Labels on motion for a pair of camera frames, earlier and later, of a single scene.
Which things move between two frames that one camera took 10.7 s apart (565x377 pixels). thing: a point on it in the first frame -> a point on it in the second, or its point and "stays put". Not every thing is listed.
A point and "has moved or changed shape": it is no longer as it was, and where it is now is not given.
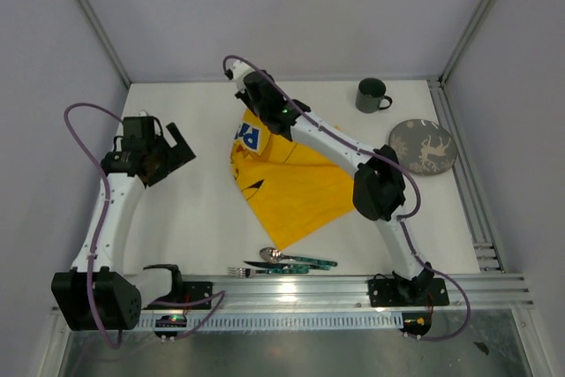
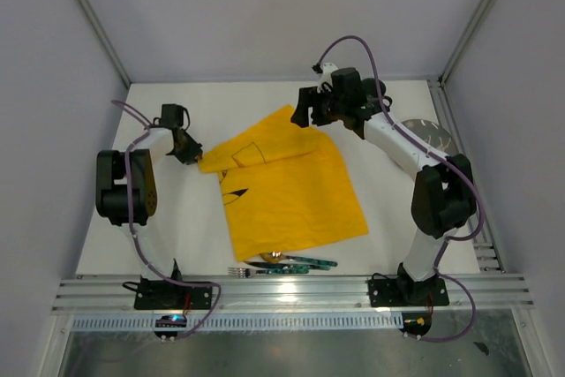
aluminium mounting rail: x=350 y=293 stays put
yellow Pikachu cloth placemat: x=293 y=190 has moved or changed shape
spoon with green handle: x=273 y=255 stays put
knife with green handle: x=290 y=266 stays put
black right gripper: x=241 y=94 -> x=306 y=98
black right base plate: x=422 y=290 stays put
